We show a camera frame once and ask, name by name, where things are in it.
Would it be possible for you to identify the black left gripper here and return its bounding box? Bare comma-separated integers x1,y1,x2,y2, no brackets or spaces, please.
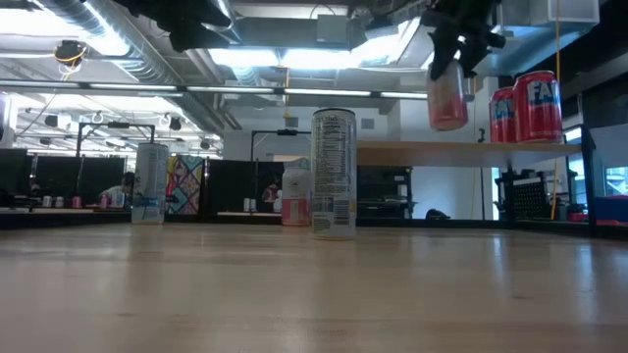
117,0,234,53

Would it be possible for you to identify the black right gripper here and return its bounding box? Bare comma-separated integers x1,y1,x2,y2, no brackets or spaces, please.
421,0,506,82

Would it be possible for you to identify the white pink beverage can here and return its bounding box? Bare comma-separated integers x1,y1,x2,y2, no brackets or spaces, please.
425,61,470,132
281,166,313,227

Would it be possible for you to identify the white blue tall beverage can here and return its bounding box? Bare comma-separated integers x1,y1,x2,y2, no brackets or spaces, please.
131,141,171,226

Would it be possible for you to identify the tall silver beverage can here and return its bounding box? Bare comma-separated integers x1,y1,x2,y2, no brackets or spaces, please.
310,107,358,241

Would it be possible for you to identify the long ceiling light tube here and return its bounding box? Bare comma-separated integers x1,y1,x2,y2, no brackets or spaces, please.
0,80,428,99

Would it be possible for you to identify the red Fanta can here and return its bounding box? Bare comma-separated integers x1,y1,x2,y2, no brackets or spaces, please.
512,70,564,144
489,86,517,144

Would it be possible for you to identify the bright ceiling light panel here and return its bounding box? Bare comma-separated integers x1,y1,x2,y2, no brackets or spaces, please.
205,46,408,71

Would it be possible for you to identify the grey ceiling box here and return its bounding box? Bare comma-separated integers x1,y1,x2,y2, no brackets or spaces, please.
315,13,353,49

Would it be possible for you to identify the black partition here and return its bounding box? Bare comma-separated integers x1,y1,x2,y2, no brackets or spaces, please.
203,159,286,215
0,148,127,213

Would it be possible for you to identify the colourful patchwork panel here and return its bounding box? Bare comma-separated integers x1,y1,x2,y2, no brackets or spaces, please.
165,155,205,216

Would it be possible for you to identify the black storage cabinet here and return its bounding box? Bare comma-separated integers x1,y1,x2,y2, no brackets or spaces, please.
356,165,417,221

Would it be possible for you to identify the black pegboard cart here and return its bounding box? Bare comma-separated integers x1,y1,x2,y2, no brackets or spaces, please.
494,168,556,223

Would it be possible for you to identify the person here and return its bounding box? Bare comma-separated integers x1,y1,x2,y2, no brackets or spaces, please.
262,180,285,205
97,171,136,208

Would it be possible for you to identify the blue bin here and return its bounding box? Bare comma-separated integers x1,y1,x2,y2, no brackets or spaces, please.
592,194,628,225

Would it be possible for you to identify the silver ventilation duct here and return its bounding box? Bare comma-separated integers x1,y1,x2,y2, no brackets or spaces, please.
36,0,241,133

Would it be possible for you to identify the wooden shelf with black frame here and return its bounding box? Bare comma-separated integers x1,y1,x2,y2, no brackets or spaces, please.
356,125,599,239

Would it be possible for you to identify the white ceiling duct box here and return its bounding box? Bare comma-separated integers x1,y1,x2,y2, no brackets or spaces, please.
497,0,601,28

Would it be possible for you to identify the black rig frame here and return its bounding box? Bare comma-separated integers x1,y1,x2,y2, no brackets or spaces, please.
76,121,157,159
250,128,313,163

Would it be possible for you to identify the yellow cable reel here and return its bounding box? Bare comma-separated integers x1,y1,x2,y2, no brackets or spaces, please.
52,39,88,68

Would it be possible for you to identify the black metal table frame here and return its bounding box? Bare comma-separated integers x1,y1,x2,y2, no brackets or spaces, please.
0,210,628,241

